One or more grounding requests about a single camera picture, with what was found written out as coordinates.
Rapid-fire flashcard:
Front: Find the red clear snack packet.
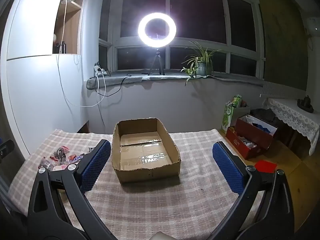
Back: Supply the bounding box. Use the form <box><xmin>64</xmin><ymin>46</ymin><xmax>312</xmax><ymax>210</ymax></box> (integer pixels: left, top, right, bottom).
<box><xmin>53</xmin><ymin>145</ymin><xmax>71</xmax><ymax>161</ymax></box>

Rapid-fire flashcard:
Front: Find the black cable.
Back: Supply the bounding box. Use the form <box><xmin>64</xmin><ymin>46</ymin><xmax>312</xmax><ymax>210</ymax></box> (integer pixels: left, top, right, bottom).
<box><xmin>96</xmin><ymin>73</ymin><xmax>150</xmax><ymax>98</ymax></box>

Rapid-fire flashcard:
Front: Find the potted spider plant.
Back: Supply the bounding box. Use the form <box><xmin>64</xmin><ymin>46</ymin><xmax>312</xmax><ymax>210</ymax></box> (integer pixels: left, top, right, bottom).
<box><xmin>180</xmin><ymin>41</ymin><xmax>222</xmax><ymax>85</ymax></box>

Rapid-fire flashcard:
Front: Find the white cabinet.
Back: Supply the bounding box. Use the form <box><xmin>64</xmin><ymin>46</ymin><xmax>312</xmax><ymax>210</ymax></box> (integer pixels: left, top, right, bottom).
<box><xmin>0</xmin><ymin>0</ymin><xmax>87</xmax><ymax>155</ymax></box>

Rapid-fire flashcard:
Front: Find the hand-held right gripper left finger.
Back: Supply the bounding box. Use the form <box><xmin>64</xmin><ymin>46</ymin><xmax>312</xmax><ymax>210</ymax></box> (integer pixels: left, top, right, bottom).
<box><xmin>27</xmin><ymin>139</ymin><xmax>112</xmax><ymax>240</ymax></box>

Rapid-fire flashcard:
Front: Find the wooden open shelf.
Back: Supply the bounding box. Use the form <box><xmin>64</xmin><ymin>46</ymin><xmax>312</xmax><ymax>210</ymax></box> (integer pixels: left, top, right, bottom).
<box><xmin>52</xmin><ymin>0</ymin><xmax>83</xmax><ymax>55</ymax></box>

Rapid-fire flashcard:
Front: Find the ring light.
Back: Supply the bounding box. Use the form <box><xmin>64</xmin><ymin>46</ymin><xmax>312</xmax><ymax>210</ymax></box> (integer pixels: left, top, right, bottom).
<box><xmin>138</xmin><ymin>12</ymin><xmax>177</xmax><ymax>48</ymax></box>

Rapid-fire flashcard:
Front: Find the grey windowsill cushion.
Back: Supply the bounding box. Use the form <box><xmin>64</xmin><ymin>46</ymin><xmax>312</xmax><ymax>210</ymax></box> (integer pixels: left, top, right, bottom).
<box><xmin>86</xmin><ymin>70</ymin><xmax>264</xmax><ymax>90</ymax></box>

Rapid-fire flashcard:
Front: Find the red flat packet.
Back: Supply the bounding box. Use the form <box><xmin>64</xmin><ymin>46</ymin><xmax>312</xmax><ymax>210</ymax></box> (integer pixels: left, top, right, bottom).
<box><xmin>254</xmin><ymin>160</ymin><xmax>278</xmax><ymax>173</ymax></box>

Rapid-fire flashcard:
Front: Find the green paper bag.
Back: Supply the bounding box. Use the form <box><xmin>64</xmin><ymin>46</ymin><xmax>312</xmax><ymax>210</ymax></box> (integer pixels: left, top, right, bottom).
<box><xmin>221</xmin><ymin>95</ymin><xmax>243</xmax><ymax>134</ymax></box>

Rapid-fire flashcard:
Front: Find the dark figurine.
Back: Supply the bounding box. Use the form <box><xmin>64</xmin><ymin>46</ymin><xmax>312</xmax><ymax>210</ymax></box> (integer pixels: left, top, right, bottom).
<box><xmin>296</xmin><ymin>95</ymin><xmax>314</xmax><ymax>113</ymax></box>

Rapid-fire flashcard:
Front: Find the lace-covered side table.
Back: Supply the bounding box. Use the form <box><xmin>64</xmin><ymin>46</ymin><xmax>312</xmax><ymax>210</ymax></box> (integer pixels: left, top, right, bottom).
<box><xmin>264</xmin><ymin>97</ymin><xmax>320</xmax><ymax>155</ymax></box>

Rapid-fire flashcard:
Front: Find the brown candy bar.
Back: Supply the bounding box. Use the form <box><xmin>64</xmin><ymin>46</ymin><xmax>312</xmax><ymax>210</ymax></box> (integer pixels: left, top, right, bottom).
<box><xmin>68</xmin><ymin>154</ymin><xmax>86</xmax><ymax>163</ymax></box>

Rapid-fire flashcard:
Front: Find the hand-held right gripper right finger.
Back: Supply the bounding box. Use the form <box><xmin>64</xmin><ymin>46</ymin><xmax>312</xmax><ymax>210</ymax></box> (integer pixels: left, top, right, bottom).
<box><xmin>212</xmin><ymin>141</ymin><xmax>295</xmax><ymax>240</ymax></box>

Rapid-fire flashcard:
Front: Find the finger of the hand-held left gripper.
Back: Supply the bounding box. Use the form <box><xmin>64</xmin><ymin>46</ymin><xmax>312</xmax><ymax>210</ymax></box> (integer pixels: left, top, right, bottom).
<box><xmin>0</xmin><ymin>141</ymin><xmax>14</xmax><ymax>158</ymax></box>

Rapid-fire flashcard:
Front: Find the red cardboard box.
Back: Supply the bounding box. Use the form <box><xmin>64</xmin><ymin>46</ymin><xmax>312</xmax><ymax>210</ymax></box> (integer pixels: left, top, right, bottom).
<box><xmin>226</xmin><ymin>116</ymin><xmax>278</xmax><ymax>160</ymax></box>

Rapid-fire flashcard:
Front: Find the white cable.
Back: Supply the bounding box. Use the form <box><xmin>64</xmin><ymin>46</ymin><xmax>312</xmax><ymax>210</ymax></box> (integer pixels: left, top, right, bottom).
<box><xmin>56</xmin><ymin>0</ymin><xmax>107</xmax><ymax>108</ymax></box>

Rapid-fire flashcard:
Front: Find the large window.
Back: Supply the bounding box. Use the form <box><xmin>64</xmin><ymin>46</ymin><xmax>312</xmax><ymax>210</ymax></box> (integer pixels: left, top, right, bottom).
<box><xmin>99</xmin><ymin>0</ymin><xmax>265</xmax><ymax>80</ymax></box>

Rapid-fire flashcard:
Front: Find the white power strip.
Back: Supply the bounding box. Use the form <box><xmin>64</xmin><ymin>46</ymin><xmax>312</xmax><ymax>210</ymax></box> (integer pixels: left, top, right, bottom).
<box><xmin>93</xmin><ymin>65</ymin><xmax>107</xmax><ymax>77</ymax></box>

